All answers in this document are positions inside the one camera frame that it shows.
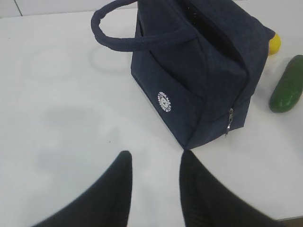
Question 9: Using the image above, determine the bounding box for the navy blue lunch bag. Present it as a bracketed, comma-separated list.
[91, 0, 275, 149]

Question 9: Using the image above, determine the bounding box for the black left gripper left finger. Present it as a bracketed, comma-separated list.
[36, 151, 132, 227]

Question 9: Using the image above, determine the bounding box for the yellow lemon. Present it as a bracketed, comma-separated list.
[268, 34, 281, 55]

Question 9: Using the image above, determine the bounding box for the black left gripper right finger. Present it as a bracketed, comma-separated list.
[179, 150, 283, 227]

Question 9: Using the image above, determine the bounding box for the green cucumber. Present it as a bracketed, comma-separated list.
[269, 55, 303, 113]

